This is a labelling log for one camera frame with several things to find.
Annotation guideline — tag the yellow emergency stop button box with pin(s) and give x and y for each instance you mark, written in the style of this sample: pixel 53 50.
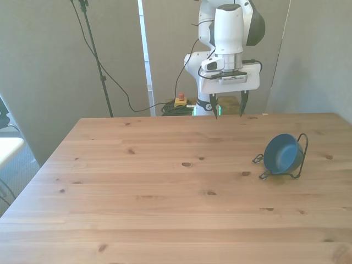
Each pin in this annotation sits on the yellow emergency stop button box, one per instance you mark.
pixel 180 101

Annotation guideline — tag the black thin camera stand pole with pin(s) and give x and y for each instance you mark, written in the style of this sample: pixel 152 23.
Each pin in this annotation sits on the black thin camera stand pole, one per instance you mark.
pixel 94 52

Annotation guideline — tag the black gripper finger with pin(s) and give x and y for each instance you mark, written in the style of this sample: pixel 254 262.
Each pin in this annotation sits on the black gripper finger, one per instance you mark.
pixel 243 104
pixel 213 105

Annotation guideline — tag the white vertical frame strip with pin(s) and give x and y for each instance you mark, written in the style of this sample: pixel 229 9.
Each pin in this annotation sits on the white vertical frame strip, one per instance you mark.
pixel 147 63

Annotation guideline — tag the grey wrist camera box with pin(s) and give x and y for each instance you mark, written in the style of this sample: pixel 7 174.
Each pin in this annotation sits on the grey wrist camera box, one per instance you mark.
pixel 233 78

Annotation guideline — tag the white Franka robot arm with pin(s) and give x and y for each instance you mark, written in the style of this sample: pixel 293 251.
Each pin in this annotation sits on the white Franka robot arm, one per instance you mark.
pixel 228 27

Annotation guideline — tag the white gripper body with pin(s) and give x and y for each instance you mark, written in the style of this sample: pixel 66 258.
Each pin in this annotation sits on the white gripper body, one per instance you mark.
pixel 247 78

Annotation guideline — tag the blue bowl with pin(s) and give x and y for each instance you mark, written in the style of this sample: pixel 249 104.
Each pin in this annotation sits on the blue bowl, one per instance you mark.
pixel 283 156

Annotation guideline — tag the white side table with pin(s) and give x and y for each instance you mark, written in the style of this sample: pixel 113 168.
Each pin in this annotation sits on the white side table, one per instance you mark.
pixel 8 149

